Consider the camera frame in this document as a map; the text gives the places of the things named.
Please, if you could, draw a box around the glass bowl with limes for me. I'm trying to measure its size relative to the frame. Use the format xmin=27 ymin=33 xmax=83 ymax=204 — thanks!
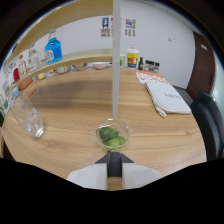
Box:
xmin=93 ymin=118 xmax=133 ymax=153

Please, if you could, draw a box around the blue wall poster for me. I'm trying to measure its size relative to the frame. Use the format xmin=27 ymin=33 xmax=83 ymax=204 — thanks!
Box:
xmin=100 ymin=17 xmax=111 ymax=38

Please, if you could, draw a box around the black chair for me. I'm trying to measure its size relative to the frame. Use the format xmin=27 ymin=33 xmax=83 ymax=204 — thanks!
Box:
xmin=190 ymin=90 xmax=224 ymax=161

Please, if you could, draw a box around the orange printed paper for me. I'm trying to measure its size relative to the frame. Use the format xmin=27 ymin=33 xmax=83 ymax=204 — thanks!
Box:
xmin=135 ymin=69 xmax=169 ymax=85

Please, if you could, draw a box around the brown door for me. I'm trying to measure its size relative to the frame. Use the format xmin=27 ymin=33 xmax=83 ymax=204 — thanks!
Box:
xmin=185 ymin=31 xmax=216 ymax=100

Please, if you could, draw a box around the blue liquid bottle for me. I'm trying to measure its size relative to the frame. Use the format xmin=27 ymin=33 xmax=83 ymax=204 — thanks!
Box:
xmin=44 ymin=28 xmax=63 ymax=65

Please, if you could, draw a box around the red liquid bottle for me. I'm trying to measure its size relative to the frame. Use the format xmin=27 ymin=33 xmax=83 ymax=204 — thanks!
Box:
xmin=12 ymin=68 xmax=21 ymax=83

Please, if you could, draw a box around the clear glass with ice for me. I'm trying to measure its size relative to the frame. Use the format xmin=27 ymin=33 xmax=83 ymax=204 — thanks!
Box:
xmin=9 ymin=90 xmax=46 ymax=139

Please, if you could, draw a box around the yellow paper cup with lid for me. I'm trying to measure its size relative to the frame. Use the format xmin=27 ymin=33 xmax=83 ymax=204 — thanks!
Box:
xmin=126 ymin=47 xmax=140 ymax=70

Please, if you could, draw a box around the white bowl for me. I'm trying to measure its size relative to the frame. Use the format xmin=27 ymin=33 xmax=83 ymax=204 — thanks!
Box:
xmin=92 ymin=61 xmax=108 ymax=70

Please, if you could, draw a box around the colourful wall poster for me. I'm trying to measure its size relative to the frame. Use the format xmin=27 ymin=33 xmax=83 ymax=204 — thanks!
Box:
xmin=124 ymin=18 xmax=137 ymax=38

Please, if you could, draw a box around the white fabric pouch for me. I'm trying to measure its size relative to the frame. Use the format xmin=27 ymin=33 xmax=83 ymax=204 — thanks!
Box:
xmin=144 ymin=80 xmax=193 ymax=118

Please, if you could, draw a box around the white frame wooden shelf rack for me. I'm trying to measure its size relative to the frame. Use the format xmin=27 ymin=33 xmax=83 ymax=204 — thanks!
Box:
xmin=3 ymin=0 xmax=123 ymax=122

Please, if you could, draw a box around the clear bottle with red label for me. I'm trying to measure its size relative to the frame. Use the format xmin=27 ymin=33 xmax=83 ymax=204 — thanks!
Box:
xmin=18 ymin=59 xmax=28 ymax=80

